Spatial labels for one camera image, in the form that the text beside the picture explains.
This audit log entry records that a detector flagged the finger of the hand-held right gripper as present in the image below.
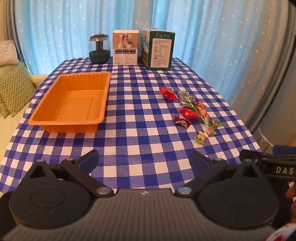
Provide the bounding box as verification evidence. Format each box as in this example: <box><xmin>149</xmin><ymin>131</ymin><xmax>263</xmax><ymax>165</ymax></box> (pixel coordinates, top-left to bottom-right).
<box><xmin>239</xmin><ymin>149</ymin><xmax>274</xmax><ymax>163</ymax></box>
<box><xmin>273</xmin><ymin>146</ymin><xmax>296</xmax><ymax>155</ymax></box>

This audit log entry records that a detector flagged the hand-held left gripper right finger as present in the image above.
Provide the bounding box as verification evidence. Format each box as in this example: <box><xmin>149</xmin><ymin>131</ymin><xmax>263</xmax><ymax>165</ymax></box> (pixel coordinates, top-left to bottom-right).
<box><xmin>175</xmin><ymin>149</ymin><xmax>266</xmax><ymax>199</ymax></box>

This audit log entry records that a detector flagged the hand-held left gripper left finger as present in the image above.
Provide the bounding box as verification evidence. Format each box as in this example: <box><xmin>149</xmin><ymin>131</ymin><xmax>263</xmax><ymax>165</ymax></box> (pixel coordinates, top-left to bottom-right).
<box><xmin>22</xmin><ymin>149</ymin><xmax>114</xmax><ymax>199</ymax></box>

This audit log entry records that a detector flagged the yellow green candy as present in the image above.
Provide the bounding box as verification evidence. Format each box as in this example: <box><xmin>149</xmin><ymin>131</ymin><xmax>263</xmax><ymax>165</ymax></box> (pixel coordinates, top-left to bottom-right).
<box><xmin>194</xmin><ymin>131</ymin><xmax>209</xmax><ymax>145</ymax></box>

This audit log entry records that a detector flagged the clear candy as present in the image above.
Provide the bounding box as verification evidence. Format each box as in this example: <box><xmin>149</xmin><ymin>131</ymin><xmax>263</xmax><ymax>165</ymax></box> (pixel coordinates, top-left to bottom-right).
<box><xmin>201</xmin><ymin>126</ymin><xmax>217</xmax><ymax>136</ymax></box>

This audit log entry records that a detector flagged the dark red snack packet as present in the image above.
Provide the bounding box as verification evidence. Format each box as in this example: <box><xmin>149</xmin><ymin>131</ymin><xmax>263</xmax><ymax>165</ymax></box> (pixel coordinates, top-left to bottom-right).
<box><xmin>174</xmin><ymin>116</ymin><xmax>191</xmax><ymax>129</ymax></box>

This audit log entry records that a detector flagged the long green-edged snack packet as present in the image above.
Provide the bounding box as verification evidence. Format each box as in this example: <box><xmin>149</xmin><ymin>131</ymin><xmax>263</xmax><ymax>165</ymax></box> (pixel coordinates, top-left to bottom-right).
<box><xmin>188</xmin><ymin>95</ymin><xmax>212</xmax><ymax>126</ymax></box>

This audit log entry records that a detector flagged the orange plastic tray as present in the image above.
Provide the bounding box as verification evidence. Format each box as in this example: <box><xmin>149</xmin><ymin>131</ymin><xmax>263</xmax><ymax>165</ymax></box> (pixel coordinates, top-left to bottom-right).
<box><xmin>28</xmin><ymin>71</ymin><xmax>112</xmax><ymax>134</ymax></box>

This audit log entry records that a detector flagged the person's right hand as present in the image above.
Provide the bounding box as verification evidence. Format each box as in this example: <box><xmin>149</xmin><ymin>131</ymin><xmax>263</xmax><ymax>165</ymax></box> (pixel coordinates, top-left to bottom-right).
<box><xmin>285</xmin><ymin>185</ymin><xmax>296</xmax><ymax>199</ymax></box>

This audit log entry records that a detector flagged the grey lace-trimmed cloth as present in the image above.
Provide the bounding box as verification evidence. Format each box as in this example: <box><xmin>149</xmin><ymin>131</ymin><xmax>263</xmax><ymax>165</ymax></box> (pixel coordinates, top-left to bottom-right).
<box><xmin>258</xmin><ymin>120</ymin><xmax>296</xmax><ymax>149</ymax></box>

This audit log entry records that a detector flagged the blue white checkered tablecloth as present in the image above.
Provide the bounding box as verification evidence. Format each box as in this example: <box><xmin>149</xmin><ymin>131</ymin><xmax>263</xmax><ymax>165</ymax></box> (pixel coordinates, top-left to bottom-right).
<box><xmin>0</xmin><ymin>57</ymin><xmax>264</xmax><ymax>197</ymax></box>

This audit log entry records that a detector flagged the grey curtain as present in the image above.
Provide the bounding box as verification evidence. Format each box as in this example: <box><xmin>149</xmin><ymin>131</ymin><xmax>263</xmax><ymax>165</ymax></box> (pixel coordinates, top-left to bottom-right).
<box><xmin>4</xmin><ymin>0</ymin><xmax>22</xmax><ymax>64</ymax></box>
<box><xmin>244</xmin><ymin>14</ymin><xmax>296</xmax><ymax>149</ymax></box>

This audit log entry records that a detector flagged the red white printed clothing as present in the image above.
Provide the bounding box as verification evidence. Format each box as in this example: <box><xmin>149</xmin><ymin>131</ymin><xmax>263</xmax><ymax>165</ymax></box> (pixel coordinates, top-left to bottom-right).
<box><xmin>265</xmin><ymin>223</ymin><xmax>296</xmax><ymax>241</ymax></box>

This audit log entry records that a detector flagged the pale yellow sofa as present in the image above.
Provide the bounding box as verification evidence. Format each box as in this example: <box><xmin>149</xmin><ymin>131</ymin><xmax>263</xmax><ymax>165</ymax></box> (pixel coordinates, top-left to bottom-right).
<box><xmin>0</xmin><ymin>62</ymin><xmax>48</xmax><ymax>186</ymax></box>

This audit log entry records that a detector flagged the green zigzag cushion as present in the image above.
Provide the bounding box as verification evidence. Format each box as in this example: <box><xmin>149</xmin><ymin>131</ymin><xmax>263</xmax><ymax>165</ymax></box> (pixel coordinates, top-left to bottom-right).
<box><xmin>0</xmin><ymin>94</ymin><xmax>19</xmax><ymax>119</ymax></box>
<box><xmin>0</xmin><ymin>62</ymin><xmax>36</xmax><ymax>110</ymax></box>

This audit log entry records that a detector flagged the dark glass humidifier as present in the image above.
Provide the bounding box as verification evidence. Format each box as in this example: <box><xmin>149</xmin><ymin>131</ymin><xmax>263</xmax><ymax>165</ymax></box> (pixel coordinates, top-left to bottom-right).
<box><xmin>89</xmin><ymin>34</ymin><xmax>111</xmax><ymax>64</ymax></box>

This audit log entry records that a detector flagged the white product box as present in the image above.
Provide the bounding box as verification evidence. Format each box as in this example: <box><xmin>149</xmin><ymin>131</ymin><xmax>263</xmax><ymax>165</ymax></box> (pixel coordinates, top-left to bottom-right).
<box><xmin>112</xmin><ymin>30</ymin><xmax>140</xmax><ymax>66</ymax></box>

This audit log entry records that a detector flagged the green product box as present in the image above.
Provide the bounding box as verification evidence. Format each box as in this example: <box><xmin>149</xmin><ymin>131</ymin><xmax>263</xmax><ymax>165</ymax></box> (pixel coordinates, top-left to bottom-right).
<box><xmin>138</xmin><ymin>26</ymin><xmax>176</xmax><ymax>71</ymax></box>

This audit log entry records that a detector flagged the blue star curtain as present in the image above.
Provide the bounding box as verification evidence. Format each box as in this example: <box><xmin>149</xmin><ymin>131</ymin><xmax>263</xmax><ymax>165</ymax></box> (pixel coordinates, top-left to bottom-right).
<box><xmin>14</xmin><ymin>0</ymin><xmax>289</xmax><ymax>130</ymax></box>

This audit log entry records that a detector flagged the white pink cushion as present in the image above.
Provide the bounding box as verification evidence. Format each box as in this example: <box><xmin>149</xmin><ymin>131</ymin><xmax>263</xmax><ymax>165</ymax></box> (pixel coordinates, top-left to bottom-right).
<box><xmin>0</xmin><ymin>40</ymin><xmax>19</xmax><ymax>67</ymax></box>

